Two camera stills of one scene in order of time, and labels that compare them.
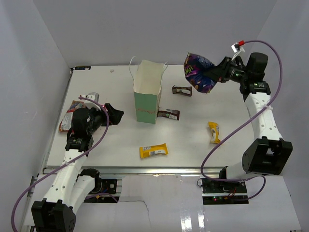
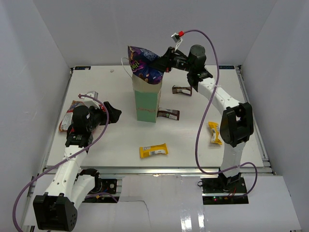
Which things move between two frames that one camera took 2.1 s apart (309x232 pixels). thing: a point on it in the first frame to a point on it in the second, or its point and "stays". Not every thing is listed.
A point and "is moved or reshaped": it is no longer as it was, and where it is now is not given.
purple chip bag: (194, 66) is moved or reshaped
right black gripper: (220, 73) to (165, 63)
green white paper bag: (147, 86) stays
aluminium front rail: (156, 170) stays
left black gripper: (115, 115) stays
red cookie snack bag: (66, 123) stays
